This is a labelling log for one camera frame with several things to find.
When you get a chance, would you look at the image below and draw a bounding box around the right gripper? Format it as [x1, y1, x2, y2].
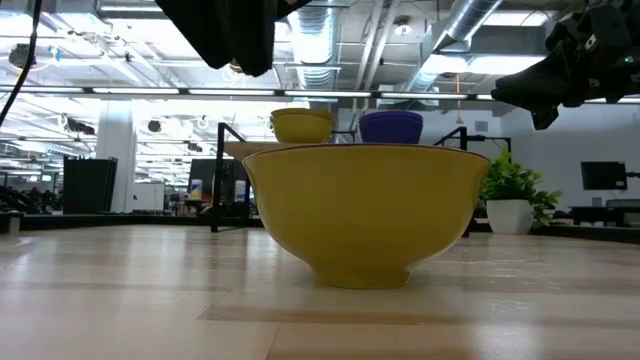
[491, 9, 609, 132]

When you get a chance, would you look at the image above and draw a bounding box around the ceiling light strip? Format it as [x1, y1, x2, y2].
[0, 84, 640, 104]

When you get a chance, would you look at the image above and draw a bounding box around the black monitor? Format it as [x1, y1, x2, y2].
[580, 160, 629, 192]

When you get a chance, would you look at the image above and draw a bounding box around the green plant in white pot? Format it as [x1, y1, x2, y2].
[474, 147, 564, 236]

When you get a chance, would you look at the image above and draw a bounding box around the dark desk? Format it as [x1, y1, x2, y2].
[569, 198, 640, 227]

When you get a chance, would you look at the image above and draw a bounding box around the white column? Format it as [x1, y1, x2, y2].
[96, 99, 138, 214]

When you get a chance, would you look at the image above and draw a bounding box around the black ceiling device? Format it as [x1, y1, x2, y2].
[8, 43, 38, 70]

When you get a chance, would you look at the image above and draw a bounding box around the black cabinet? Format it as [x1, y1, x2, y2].
[62, 156, 119, 215]

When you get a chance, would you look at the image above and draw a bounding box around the silver ventilation duct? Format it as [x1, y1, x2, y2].
[284, 0, 341, 114]
[379, 0, 504, 106]

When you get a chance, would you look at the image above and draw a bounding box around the yellow hanging cord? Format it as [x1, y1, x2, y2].
[453, 73, 464, 125]

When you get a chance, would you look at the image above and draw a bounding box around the wooden shelf riser black frame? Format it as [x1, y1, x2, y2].
[209, 122, 512, 239]

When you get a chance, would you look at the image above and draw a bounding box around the thin black cable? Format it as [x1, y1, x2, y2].
[0, 0, 44, 129]

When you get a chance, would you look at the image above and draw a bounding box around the black aluminium rig frame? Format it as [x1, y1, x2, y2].
[0, 210, 640, 245]

